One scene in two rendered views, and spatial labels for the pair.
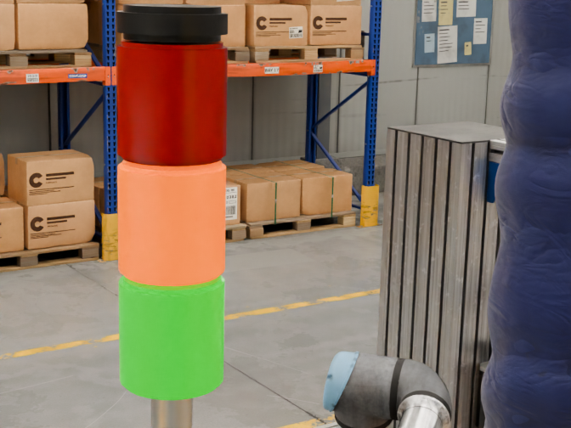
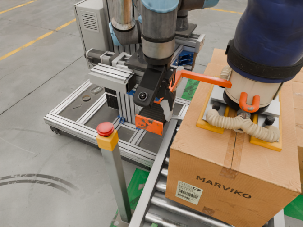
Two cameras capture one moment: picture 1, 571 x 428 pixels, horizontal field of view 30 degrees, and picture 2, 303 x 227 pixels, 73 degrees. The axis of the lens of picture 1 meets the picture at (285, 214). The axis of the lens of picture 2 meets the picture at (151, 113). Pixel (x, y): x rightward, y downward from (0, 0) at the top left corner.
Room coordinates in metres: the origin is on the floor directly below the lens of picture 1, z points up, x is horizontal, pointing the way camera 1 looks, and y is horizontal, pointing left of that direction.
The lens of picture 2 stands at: (1.06, 0.23, 1.66)
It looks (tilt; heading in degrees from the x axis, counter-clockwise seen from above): 45 degrees down; 329
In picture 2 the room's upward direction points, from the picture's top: straight up
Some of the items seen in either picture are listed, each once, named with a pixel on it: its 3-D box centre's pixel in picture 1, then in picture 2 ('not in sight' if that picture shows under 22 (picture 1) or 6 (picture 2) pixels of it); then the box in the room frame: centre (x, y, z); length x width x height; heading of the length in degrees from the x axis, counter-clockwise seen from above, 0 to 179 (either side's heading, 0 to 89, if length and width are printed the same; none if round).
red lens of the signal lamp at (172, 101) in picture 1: (172, 100); not in sight; (0.49, 0.05, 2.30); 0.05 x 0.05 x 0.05
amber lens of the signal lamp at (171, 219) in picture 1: (172, 217); not in sight; (0.49, 0.05, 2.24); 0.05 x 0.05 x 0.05
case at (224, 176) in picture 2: not in sight; (228, 138); (1.40, -0.40, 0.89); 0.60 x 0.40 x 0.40; 125
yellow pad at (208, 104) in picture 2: not in sight; (218, 97); (1.47, -0.34, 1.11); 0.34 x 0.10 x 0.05; 125
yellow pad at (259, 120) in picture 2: not in sight; (268, 111); (1.32, -0.45, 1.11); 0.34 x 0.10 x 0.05; 125
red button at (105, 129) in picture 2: not in sight; (105, 130); (1.63, 0.11, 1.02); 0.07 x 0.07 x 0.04
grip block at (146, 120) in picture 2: not in sight; (153, 116); (1.43, 0.00, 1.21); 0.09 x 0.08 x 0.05; 35
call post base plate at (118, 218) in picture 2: not in sight; (126, 217); (1.63, 0.11, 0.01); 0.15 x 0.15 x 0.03; 39
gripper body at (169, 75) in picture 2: not in sight; (158, 72); (1.45, -0.02, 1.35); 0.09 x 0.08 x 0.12; 125
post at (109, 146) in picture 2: not in sight; (119, 188); (1.63, 0.11, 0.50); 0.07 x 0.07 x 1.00; 39
